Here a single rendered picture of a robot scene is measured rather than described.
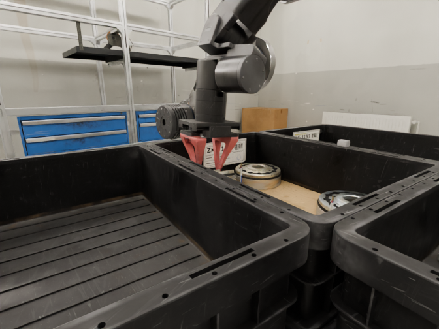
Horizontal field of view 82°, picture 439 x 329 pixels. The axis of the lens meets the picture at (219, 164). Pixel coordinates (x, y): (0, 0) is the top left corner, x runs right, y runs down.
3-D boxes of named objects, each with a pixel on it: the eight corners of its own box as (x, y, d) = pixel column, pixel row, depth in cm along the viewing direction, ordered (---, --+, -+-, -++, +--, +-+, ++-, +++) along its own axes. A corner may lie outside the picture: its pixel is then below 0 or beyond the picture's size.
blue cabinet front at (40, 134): (33, 196, 179) (16, 116, 164) (132, 175, 226) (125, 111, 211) (34, 198, 177) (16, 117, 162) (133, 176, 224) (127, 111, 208)
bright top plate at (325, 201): (305, 200, 42) (305, 197, 41) (343, 189, 47) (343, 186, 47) (366, 227, 33) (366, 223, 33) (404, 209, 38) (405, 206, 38)
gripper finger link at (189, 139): (227, 175, 49) (231, 126, 46) (195, 179, 45) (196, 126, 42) (209, 166, 54) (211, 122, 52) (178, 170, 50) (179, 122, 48)
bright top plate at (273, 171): (226, 170, 58) (226, 168, 58) (255, 162, 65) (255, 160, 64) (260, 181, 51) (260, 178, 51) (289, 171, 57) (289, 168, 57)
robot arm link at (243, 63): (238, 43, 50) (207, 15, 44) (288, 35, 42) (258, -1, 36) (218, 100, 50) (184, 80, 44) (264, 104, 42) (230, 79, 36)
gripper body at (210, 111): (241, 132, 48) (244, 92, 46) (193, 134, 43) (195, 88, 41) (222, 128, 53) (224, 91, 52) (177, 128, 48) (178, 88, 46)
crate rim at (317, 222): (144, 155, 51) (144, 143, 50) (255, 140, 67) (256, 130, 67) (318, 256, 19) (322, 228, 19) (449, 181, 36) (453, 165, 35)
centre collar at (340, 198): (329, 200, 41) (329, 196, 41) (347, 194, 43) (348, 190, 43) (358, 212, 37) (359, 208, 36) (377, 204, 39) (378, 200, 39)
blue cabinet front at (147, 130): (140, 173, 231) (134, 111, 216) (203, 160, 277) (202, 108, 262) (142, 174, 229) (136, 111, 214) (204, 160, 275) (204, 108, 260)
